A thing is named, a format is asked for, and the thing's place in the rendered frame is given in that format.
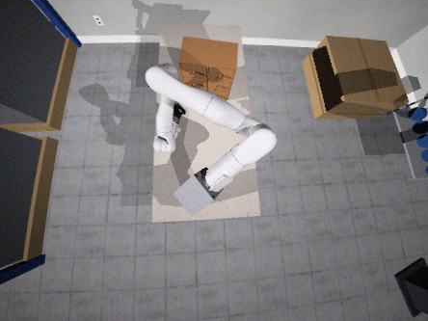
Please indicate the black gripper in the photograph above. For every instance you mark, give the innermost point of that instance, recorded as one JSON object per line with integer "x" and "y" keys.
{"x": 177, "y": 113}

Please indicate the small wooden chest of drawers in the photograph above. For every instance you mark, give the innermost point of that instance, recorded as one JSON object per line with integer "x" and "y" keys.
{"x": 208, "y": 53}

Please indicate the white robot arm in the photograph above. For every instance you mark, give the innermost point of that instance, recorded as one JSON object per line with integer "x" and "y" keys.
{"x": 210, "y": 106}

